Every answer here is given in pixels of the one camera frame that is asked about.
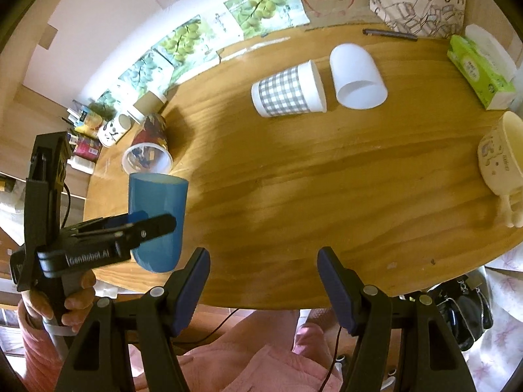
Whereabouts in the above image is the black pen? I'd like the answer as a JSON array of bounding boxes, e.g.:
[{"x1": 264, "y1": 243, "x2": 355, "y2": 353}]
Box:
[{"x1": 363, "y1": 28, "x2": 417, "y2": 41}]

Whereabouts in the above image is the blue plastic cup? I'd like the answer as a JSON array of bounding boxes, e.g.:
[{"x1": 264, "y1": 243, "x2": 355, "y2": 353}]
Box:
[{"x1": 128, "y1": 172, "x2": 189, "y2": 272}]

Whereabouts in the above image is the grey checked paper cup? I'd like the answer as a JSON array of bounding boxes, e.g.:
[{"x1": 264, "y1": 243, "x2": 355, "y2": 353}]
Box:
[{"x1": 251, "y1": 60, "x2": 327, "y2": 118}]

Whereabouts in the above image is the person's left hand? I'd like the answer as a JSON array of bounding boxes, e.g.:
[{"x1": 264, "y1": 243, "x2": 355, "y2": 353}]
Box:
[{"x1": 18, "y1": 270, "x2": 97, "y2": 333}]

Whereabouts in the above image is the dark patterned paper cup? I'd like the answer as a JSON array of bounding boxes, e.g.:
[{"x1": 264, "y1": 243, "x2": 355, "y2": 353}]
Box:
[{"x1": 122, "y1": 114, "x2": 173, "y2": 174}]

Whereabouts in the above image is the cream ceramic mug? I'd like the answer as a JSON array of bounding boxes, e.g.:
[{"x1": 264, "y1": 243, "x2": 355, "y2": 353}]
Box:
[{"x1": 477, "y1": 111, "x2": 522, "y2": 228}]

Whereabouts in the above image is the brown paper cup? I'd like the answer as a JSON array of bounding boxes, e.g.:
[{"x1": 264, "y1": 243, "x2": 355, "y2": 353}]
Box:
[{"x1": 128, "y1": 91, "x2": 167, "y2": 122}]

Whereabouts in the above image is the white plastic cup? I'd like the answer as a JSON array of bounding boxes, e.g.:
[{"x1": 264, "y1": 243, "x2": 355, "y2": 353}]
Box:
[{"x1": 330, "y1": 43, "x2": 388, "y2": 110}]

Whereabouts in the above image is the black handbag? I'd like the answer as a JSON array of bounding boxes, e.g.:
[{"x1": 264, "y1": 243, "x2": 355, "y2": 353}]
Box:
[{"x1": 424, "y1": 274, "x2": 494, "y2": 351}]

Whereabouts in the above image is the white spray bottle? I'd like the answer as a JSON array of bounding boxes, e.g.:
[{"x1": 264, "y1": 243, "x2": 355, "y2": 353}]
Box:
[{"x1": 67, "y1": 156, "x2": 96, "y2": 175}]

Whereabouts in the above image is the printed canvas bag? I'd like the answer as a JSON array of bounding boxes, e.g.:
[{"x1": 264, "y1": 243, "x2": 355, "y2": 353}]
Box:
[{"x1": 369, "y1": 0, "x2": 466, "y2": 39}]

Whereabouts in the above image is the green tissue box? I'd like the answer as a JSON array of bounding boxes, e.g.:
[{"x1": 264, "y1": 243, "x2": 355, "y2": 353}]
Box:
[{"x1": 447, "y1": 24, "x2": 518, "y2": 110}]

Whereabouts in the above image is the white panda mug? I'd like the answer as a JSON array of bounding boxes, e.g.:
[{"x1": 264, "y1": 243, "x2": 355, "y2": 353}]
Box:
[{"x1": 97, "y1": 114, "x2": 133, "y2": 148}]

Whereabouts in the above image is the grape picture strip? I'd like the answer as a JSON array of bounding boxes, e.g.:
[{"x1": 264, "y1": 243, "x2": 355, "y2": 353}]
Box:
[{"x1": 89, "y1": 0, "x2": 309, "y2": 121}]

